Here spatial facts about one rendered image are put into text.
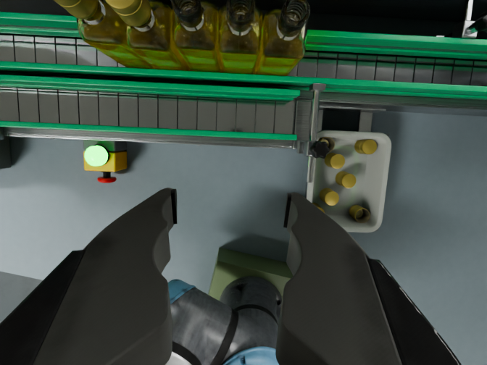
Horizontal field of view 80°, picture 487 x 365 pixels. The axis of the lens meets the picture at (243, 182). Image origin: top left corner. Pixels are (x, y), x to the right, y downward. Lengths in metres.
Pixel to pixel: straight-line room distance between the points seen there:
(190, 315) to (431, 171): 0.66
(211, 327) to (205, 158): 0.38
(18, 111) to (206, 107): 0.36
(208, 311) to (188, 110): 0.37
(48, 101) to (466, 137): 0.94
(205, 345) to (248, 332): 0.08
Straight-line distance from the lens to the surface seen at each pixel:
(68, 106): 0.68
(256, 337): 0.57
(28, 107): 0.71
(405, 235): 0.88
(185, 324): 0.52
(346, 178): 0.71
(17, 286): 2.03
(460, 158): 0.91
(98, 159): 0.68
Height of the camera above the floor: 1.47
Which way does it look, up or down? 81 degrees down
